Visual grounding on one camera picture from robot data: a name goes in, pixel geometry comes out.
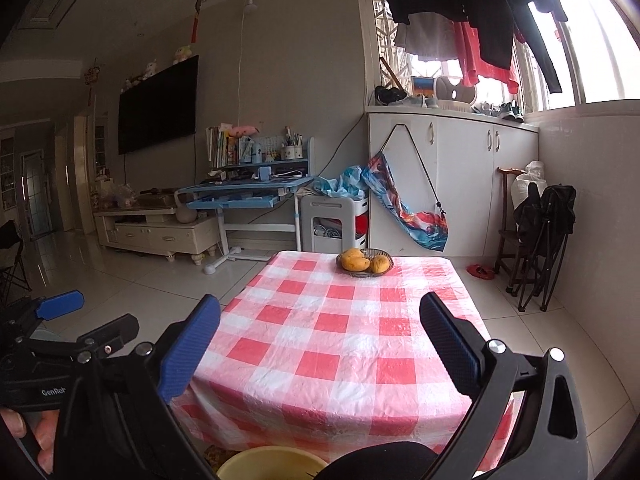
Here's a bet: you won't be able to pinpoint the grey sneakers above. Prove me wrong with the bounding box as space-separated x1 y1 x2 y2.
470 100 526 123

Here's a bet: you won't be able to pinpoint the white sack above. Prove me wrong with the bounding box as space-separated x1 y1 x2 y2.
510 161 548 206

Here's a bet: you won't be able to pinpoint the glass panel door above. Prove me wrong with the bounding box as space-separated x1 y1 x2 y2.
20 150 53 236

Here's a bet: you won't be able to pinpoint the pink checkered tablecloth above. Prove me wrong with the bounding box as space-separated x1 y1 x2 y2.
170 250 518 473

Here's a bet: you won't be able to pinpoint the white rolling cart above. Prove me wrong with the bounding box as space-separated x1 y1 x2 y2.
299 195 371 253

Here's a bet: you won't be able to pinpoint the grey hanging garment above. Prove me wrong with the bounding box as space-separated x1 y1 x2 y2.
392 12 461 61

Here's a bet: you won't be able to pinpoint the red knot ornament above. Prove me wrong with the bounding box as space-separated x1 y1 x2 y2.
190 0 206 45

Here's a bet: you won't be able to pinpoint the blue study desk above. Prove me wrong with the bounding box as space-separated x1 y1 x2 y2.
175 136 316 275

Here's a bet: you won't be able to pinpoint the red hanging garment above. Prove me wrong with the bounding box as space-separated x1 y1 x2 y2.
452 20 521 95

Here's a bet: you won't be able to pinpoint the black wall television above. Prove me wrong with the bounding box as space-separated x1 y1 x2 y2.
118 55 199 156

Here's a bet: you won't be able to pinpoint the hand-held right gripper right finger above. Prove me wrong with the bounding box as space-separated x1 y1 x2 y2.
420 291 588 480

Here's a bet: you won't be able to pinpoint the crumpled blue plastic bag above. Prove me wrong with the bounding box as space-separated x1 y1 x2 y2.
313 165 368 200

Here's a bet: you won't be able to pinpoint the white television cabinet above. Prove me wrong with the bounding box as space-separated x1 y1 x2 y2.
94 205 221 265

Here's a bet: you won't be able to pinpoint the black hanging jacket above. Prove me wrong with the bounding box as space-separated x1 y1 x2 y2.
375 0 571 96

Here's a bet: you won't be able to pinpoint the window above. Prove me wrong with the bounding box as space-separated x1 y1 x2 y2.
520 0 640 111

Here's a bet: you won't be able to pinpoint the black folding chair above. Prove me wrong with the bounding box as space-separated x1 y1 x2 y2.
505 182 577 313

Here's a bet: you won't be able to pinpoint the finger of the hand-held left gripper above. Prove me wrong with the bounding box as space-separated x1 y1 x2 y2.
0 290 85 346
30 314 141 361

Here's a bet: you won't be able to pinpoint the floral orange undercloth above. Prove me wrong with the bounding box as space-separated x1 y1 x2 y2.
202 442 238 467

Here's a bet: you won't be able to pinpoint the clear plastic bag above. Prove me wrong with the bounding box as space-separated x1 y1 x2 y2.
92 180 138 211

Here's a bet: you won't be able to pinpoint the row of books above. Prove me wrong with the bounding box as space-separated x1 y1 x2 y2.
206 124 241 168

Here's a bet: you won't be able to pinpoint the black shoes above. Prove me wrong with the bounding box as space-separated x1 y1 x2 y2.
372 85 408 107

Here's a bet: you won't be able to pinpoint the yellow plastic bucket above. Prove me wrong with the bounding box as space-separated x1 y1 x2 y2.
216 445 331 480

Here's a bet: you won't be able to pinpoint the person's left hand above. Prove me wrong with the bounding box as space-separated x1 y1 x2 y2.
0 407 57 475

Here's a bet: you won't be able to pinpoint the colourful printed hanging bag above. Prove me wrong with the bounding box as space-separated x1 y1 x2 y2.
361 122 449 252

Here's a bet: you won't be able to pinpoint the wooden chair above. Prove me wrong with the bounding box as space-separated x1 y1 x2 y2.
495 166 526 276

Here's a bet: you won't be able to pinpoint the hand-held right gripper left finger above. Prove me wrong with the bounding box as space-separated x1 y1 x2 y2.
52 295 221 480

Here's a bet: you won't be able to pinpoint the white pen holder cup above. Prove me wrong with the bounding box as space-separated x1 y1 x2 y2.
281 127 304 161

